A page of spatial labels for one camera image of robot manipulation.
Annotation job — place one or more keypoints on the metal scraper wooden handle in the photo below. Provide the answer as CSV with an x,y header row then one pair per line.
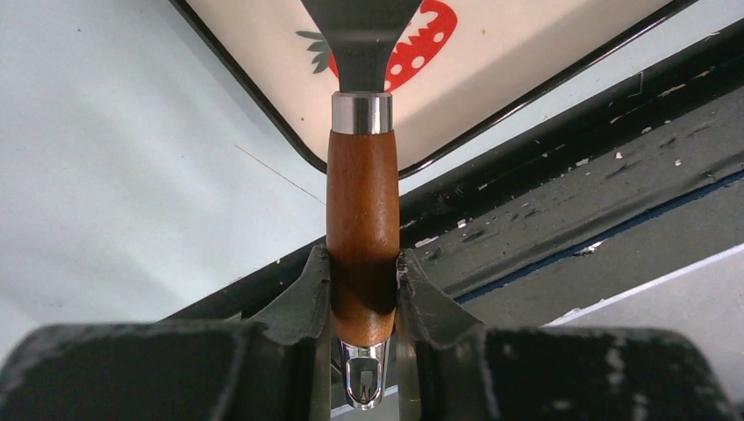
x,y
363,208

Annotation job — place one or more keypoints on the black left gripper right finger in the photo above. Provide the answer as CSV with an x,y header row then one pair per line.
x,y
451,366

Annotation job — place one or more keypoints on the strawberry print rectangular tray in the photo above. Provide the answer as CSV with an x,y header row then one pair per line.
x,y
459,68

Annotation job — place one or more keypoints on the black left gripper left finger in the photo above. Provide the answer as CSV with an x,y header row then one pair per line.
x,y
274,365

